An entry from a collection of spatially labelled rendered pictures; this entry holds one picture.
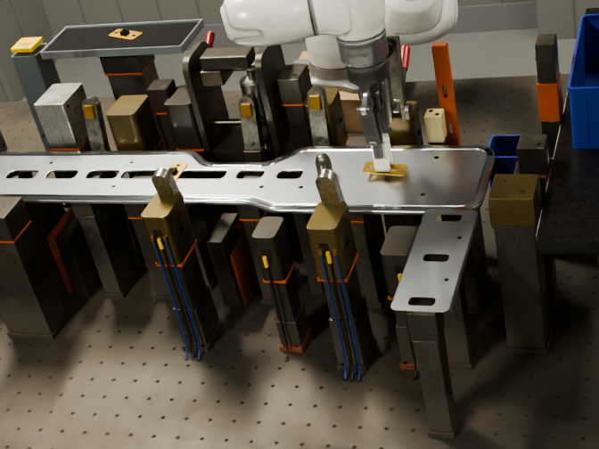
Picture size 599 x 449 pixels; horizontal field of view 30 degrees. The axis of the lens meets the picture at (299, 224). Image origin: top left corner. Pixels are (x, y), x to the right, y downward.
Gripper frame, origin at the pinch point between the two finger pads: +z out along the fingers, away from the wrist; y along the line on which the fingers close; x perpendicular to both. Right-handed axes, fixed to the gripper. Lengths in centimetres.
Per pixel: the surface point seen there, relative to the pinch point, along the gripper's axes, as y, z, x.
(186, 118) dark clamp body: -16, 1, -48
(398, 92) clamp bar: -14.5, -5.2, 0.8
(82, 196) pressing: 8, 5, -65
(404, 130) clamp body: -13.0, 2.9, 1.1
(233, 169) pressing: -1.8, 5.0, -33.4
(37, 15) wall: -253, 79, -246
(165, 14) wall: -262, 86, -183
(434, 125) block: -10.8, 0.4, 8.2
